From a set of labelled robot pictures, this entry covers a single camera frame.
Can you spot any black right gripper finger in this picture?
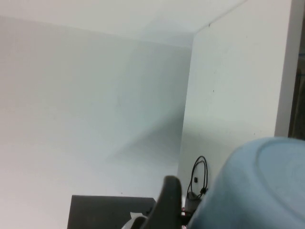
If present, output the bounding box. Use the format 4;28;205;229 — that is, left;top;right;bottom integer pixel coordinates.
132;175;183;229

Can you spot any light blue cup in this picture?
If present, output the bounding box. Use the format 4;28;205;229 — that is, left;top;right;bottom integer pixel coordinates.
188;136;305;229

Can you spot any grey power adapter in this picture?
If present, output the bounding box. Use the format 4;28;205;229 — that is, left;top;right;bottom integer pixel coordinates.
185;191;203;213

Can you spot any white partition board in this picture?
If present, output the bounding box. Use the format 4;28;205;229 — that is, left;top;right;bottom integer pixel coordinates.
177;0;301;172

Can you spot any black cable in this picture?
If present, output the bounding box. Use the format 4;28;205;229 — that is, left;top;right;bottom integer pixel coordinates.
187;156;209;198

